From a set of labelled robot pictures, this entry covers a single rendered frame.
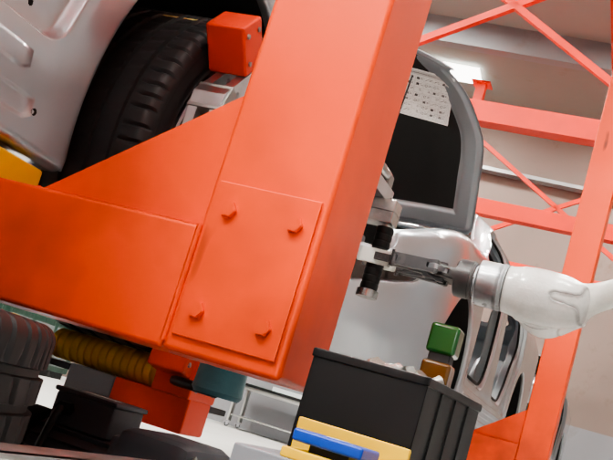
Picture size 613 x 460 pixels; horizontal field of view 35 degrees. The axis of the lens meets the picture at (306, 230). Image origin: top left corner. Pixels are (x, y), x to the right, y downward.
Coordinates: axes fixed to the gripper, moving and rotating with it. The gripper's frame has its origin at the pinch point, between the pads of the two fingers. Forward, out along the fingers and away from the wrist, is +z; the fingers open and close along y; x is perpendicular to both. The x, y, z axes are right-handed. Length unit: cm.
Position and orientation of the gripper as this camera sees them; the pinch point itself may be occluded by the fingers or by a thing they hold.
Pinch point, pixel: (377, 258)
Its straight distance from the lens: 194.9
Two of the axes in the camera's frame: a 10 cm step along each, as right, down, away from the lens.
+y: 2.9, 2.7, 9.2
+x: 2.9, -9.4, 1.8
